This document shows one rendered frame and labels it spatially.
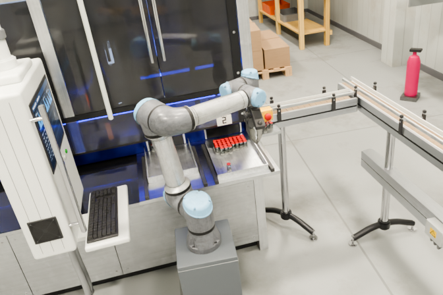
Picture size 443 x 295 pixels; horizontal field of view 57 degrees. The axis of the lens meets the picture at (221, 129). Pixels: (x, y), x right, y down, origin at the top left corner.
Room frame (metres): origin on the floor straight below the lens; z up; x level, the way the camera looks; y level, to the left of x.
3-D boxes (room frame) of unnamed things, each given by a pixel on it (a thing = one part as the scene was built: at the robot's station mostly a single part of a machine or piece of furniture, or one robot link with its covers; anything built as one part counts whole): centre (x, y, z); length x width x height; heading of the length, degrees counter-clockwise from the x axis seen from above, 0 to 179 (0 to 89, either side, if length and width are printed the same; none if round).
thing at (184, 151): (1.91, 0.30, 0.90); 0.34 x 0.26 x 0.04; 9
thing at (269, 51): (5.91, -0.67, 0.35); 1.19 x 0.85 x 0.70; 179
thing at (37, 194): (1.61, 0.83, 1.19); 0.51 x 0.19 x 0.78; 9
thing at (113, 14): (1.98, 0.51, 1.51); 0.47 x 0.01 x 0.59; 99
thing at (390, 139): (2.06, -0.99, 0.46); 0.09 x 0.09 x 0.77; 9
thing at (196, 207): (1.36, 0.14, 0.96); 0.13 x 0.12 x 0.14; 34
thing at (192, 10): (2.05, 0.06, 1.51); 0.43 x 0.01 x 0.59; 99
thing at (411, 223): (2.06, -0.99, 0.07); 0.50 x 0.08 x 0.14; 99
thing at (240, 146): (1.94, -0.04, 0.90); 0.18 x 0.02 x 0.05; 99
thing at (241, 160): (1.85, -0.05, 0.90); 0.34 x 0.26 x 0.04; 9
